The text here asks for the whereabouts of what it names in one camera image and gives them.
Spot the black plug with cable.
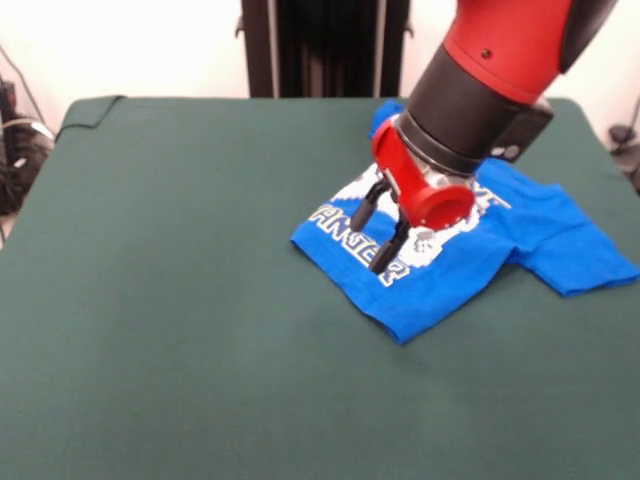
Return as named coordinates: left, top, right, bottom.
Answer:
left=607, top=123, right=640, bottom=196

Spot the small black box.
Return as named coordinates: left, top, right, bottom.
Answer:
left=0, top=79, right=19, bottom=121

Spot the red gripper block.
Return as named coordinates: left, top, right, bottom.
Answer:
left=351, top=119, right=475, bottom=275

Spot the blue printed t-shirt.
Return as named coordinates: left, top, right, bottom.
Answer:
left=288, top=98, right=640, bottom=346

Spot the dark green table cloth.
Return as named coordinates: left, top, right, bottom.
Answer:
left=0, top=96, right=640, bottom=480

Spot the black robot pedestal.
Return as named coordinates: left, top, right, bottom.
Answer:
left=234, top=0, right=416, bottom=99

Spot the black cable bundle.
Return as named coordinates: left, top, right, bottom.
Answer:
left=0, top=117, right=56, bottom=216

